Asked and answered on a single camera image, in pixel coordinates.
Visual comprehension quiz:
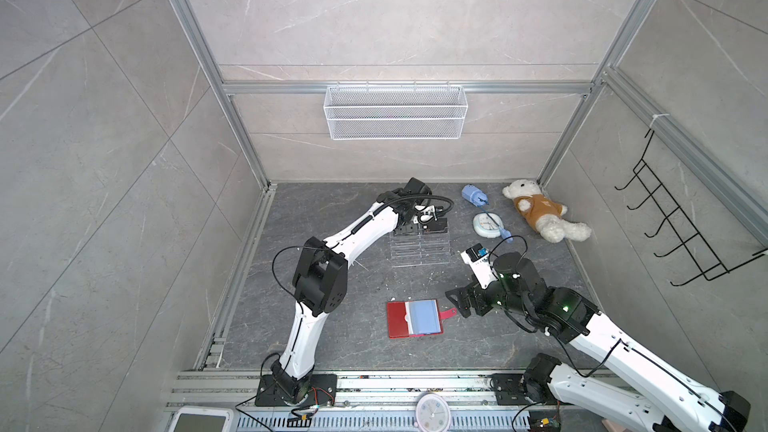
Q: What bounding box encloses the white tablet device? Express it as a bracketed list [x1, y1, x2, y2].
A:
[168, 406, 239, 432]

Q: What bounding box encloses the black wall hook rack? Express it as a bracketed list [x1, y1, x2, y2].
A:
[614, 128, 767, 288]

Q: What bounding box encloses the white teddy bear brown shirt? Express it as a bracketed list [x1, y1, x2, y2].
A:
[502, 179, 592, 243]

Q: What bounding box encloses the white round clock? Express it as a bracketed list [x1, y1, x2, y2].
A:
[415, 393, 452, 432]

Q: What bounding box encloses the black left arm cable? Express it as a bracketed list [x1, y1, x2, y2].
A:
[350, 193, 455, 232]

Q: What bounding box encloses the blue plastic bottle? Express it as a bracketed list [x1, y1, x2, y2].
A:
[461, 184, 488, 207]

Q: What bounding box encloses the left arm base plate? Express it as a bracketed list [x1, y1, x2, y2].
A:
[253, 374, 338, 407]

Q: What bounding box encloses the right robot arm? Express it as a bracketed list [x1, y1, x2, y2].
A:
[446, 244, 751, 431]

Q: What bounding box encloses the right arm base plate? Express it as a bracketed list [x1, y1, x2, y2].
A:
[489, 373, 533, 406]

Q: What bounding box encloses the blue credit card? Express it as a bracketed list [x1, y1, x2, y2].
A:
[405, 299, 443, 336]

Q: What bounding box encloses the white wire mesh basket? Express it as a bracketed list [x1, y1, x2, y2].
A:
[323, 85, 469, 140]

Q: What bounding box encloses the clear acrylic organizer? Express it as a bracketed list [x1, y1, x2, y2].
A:
[389, 223, 451, 268]

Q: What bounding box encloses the small blue brush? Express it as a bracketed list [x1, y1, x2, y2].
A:
[499, 227, 514, 243]

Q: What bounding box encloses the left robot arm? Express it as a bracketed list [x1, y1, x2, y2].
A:
[270, 178, 454, 403]

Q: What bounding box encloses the red card holder wallet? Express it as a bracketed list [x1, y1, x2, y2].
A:
[386, 301, 458, 339]

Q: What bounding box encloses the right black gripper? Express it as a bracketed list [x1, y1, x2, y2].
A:
[444, 271, 532, 319]

